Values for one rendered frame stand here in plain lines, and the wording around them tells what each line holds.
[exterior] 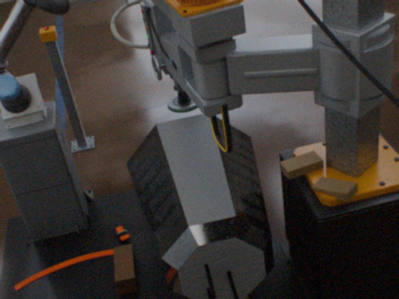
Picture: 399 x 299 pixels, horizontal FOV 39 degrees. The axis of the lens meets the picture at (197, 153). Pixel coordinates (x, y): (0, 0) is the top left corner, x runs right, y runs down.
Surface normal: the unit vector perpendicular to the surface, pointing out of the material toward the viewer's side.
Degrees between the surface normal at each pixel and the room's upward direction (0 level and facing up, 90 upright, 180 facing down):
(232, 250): 90
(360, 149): 90
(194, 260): 90
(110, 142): 0
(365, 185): 0
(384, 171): 0
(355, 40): 90
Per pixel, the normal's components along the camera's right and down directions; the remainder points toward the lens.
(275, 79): -0.15, 0.57
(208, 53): 0.34, 0.48
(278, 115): -0.15, -0.82
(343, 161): -0.74, 0.46
